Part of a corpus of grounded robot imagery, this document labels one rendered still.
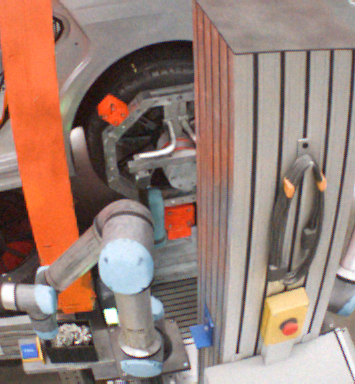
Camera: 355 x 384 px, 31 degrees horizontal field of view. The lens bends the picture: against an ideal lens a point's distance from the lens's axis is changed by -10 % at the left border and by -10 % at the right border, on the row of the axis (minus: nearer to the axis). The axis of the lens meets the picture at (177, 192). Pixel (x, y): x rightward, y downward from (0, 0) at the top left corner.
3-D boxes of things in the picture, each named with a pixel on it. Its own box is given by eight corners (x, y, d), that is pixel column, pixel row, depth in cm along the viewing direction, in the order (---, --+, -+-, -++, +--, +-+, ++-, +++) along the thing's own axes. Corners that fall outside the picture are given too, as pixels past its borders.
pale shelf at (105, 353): (118, 331, 254) (117, 327, 252) (127, 363, 241) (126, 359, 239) (19, 343, 247) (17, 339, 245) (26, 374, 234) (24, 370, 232)
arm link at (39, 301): (56, 321, 165) (50, 302, 159) (19, 318, 165) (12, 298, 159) (59, 300, 170) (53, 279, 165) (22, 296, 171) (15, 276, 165)
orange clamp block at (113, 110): (126, 103, 254) (108, 93, 248) (130, 114, 248) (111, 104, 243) (114, 116, 256) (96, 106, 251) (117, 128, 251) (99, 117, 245)
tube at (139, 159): (172, 125, 257) (171, 102, 250) (185, 156, 243) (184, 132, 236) (125, 133, 254) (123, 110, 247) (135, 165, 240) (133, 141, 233)
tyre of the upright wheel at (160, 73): (241, 43, 276) (86, 48, 259) (260, 70, 259) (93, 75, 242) (222, 163, 318) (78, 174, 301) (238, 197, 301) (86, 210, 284)
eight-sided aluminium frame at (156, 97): (237, 182, 293) (239, 76, 256) (242, 193, 288) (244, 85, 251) (109, 207, 284) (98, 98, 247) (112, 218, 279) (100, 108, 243)
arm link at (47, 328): (62, 314, 180) (54, 290, 173) (59, 343, 172) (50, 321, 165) (37, 311, 181) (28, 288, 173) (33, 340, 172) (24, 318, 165)
